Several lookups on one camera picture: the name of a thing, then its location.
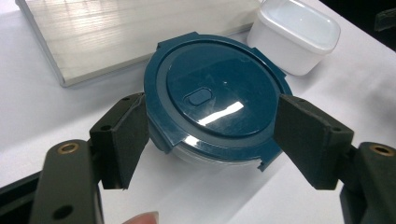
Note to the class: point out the light wooden board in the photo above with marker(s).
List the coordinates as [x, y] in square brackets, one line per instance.
[124, 31]

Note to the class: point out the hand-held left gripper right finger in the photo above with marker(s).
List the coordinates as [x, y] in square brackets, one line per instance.
[308, 143]

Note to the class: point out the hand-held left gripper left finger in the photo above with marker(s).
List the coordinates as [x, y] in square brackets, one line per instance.
[120, 143]

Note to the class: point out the white rectangular lidded container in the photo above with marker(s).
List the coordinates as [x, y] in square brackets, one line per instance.
[289, 37]

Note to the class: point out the round glass container blue lid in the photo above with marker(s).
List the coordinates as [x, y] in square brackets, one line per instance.
[218, 90]

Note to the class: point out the dark object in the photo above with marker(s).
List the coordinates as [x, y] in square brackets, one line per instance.
[386, 19]

